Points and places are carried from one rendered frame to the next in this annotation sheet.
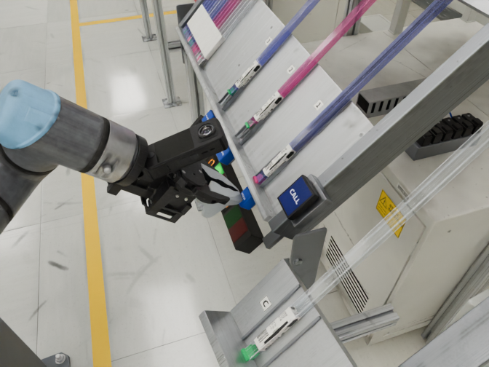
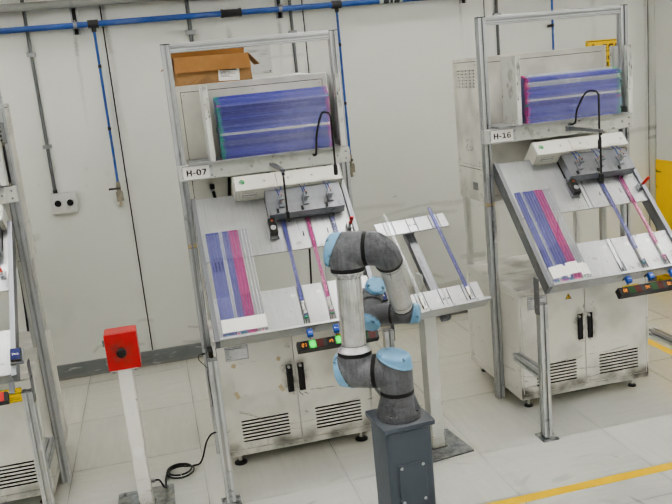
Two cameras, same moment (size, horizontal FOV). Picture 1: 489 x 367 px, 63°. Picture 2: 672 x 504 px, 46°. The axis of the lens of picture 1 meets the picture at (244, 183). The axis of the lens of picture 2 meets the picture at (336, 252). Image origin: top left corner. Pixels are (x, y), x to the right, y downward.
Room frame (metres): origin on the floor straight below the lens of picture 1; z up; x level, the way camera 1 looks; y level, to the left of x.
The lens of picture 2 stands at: (0.20, 3.12, 1.71)
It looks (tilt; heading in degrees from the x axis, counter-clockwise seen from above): 13 degrees down; 276
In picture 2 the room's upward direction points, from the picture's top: 6 degrees counter-clockwise
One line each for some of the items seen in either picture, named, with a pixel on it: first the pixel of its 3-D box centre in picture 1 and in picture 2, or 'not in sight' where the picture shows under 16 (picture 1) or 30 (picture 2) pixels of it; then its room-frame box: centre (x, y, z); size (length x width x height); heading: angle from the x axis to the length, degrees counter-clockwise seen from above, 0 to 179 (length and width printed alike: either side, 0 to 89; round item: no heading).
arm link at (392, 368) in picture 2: not in sight; (393, 369); (0.31, 0.58, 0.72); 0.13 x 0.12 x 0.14; 170
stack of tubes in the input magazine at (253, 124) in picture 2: not in sight; (273, 122); (0.79, -0.44, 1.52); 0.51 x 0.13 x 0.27; 18
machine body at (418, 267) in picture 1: (418, 175); (285, 370); (0.89, -0.54, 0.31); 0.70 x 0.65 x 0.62; 18
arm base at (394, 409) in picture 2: not in sight; (398, 401); (0.30, 0.58, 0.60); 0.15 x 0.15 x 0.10
